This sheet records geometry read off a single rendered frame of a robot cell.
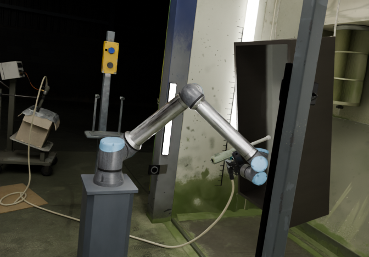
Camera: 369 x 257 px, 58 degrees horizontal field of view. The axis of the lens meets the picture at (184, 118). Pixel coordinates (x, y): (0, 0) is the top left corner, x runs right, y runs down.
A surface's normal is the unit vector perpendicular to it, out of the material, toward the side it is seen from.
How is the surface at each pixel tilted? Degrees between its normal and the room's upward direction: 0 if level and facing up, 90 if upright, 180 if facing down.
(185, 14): 90
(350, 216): 57
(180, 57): 90
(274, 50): 102
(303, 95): 90
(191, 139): 90
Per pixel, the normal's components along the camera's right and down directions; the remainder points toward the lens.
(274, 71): -0.91, 0.14
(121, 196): 0.40, 0.17
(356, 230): -0.69, -0.58
